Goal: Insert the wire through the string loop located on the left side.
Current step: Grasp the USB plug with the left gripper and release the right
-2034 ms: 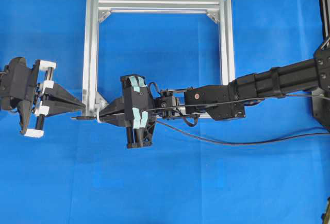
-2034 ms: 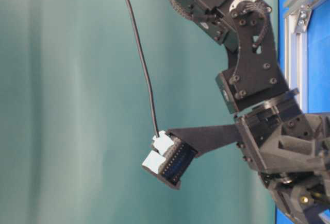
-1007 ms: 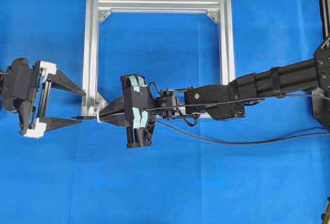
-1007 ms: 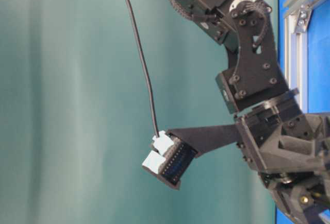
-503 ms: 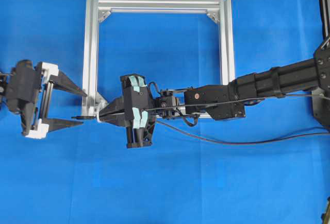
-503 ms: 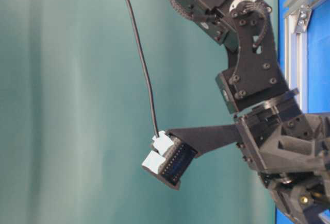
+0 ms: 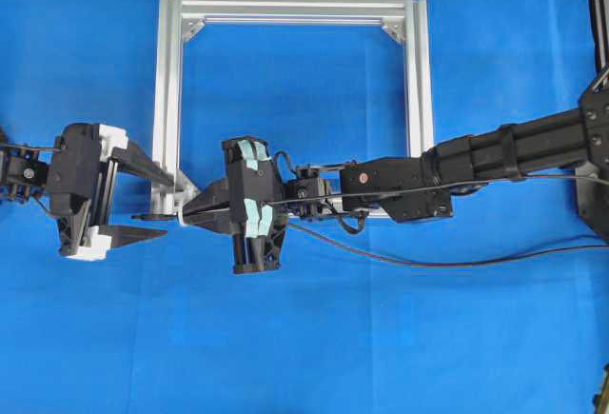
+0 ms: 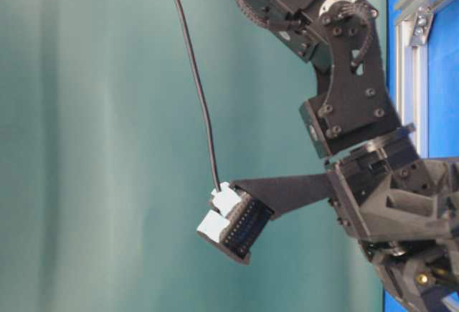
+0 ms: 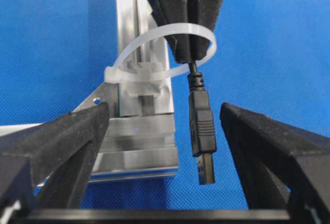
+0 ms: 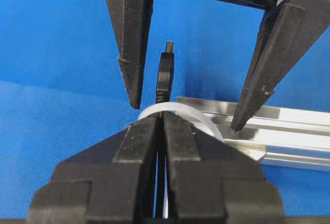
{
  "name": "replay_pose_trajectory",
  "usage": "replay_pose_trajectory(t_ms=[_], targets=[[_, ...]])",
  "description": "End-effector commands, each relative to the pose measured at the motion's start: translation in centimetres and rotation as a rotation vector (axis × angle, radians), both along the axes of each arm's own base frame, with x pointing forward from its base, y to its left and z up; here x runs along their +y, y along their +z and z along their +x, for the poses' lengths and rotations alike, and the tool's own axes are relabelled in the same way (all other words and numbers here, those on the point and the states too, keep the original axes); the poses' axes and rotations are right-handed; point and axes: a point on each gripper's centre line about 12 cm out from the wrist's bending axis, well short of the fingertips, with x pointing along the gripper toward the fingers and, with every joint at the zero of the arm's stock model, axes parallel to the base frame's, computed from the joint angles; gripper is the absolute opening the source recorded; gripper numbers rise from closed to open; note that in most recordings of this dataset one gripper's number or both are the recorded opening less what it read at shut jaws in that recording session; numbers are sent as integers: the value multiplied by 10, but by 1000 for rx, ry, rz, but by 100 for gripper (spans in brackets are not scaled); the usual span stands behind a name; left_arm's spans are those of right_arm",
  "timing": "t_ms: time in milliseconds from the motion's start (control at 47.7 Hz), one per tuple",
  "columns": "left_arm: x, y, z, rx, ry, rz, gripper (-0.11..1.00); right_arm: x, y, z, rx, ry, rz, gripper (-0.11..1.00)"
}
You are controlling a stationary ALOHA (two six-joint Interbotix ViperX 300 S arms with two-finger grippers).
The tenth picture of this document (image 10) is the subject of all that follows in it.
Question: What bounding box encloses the white zip tie loop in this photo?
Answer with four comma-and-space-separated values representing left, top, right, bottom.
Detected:
138, 102, 225, 143

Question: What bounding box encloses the black USB cable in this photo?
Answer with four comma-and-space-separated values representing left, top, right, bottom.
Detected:
154, 41, 175, 218

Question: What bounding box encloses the blue table mat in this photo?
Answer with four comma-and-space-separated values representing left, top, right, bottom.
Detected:
0, 0, 330, 219

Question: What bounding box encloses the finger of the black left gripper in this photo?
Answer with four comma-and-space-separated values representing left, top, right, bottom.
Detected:
231, 0, 323, 132
106, 0, 154, 109

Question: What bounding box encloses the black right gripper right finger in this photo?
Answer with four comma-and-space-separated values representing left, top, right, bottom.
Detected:
163, 112, 285, 223

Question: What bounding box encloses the aluminium extrusion frame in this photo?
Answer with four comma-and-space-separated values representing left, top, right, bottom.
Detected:
177, 97, 329, 171

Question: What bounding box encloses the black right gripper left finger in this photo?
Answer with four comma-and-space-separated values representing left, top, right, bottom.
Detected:
27, 114, 160, 223

